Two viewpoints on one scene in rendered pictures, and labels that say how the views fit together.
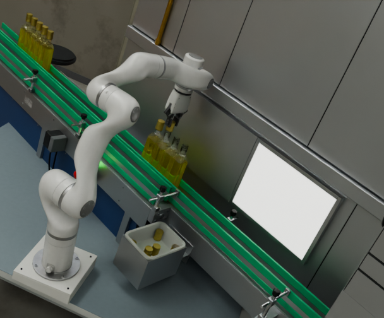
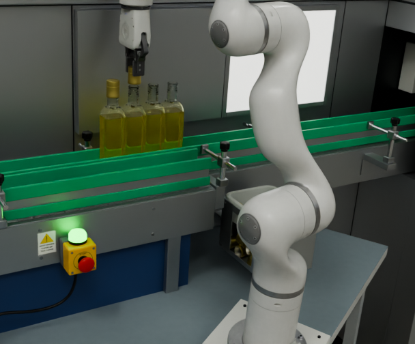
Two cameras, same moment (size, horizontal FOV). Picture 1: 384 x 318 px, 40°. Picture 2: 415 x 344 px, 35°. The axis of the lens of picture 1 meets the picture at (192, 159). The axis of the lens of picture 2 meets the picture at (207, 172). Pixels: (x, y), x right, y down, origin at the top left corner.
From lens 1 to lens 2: 2.13 m
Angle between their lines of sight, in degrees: 61
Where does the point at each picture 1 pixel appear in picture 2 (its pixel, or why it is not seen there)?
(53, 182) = (293, 209)
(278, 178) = not seen: hidden behind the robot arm
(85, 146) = (295, 116)
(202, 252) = (272, 181)
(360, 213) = (351, 9)
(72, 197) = (329, 195)
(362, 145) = not seen: outside the picture
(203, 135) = (149, 64)
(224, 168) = (200, 82)
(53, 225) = (302, 273)
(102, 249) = (192, 309)
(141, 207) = (198, 203)
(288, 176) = not seen: hidden behind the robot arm
